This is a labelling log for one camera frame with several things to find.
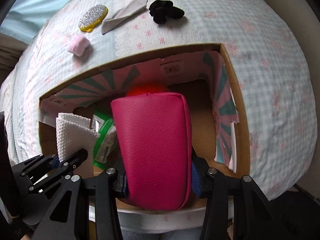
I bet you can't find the white textured cloth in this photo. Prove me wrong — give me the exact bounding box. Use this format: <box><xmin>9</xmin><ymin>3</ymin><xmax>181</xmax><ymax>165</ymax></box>
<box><xmin>56</xmin><ymin>113</ymin><xmax>99</xmax><ymax>162</ymax></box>

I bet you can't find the magenta leather pouch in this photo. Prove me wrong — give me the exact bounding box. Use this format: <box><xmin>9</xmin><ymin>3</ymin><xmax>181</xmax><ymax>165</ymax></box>
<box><xmin>111</xmin><ymin>92</ymin><xmax>192</xmax><ymax>211</ymax></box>

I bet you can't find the pink knitted item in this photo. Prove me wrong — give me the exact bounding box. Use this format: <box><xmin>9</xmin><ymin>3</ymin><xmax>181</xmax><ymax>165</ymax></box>
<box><xmin>67</xmin><ymin>35</ymin><xmax>90</xmax><ymax>57</ymax></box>

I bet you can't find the grey microfibre cloth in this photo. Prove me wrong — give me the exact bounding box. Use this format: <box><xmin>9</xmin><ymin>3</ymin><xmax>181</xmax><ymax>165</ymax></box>
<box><xmin>101</xmin><ymin>0</ymin><xmax>148</xmax><ymax>35</ymax></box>

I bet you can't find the black scrunchie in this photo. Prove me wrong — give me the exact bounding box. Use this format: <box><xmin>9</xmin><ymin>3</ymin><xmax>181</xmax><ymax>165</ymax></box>
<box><xmin>149</xmin><ymin>0</ymin><xmax>185</xmax><ymax>24</ymax></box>

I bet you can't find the green wet wipes pack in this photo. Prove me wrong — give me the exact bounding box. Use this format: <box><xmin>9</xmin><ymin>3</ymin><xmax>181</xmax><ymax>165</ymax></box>
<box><xmin>92</xmin><ymin>111</ymin><xmax>117</xmax><ymax>170</ymax></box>

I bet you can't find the cardboard box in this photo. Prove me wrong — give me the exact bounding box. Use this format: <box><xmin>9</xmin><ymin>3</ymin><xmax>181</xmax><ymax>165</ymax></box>
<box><xmin>37</xmin><ymin>42</ymin><xmax>251</xmax><ymax>212</ymax></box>

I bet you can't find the patterned bed cover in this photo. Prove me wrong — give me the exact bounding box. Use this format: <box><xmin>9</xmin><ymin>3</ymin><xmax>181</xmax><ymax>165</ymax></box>
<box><xmin>1</xmin><ymin>0</ymin><xmax>317</xmax><ymax>234</ymax></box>

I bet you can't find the light blue hanging sheet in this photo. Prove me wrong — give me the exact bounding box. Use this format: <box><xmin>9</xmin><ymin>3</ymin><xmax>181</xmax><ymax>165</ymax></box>
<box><xmin>1</xmin><ymin>0</ymin><xmax>70</xmax><ymax>44</ymax></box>

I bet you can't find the orange fluffy pompom keychain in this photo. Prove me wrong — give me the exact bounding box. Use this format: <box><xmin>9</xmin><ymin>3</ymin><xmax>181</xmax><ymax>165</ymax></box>
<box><xmin>126</xmin><ymin>83</ymin><xmax>170</xmax><ymax>96</ymax></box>

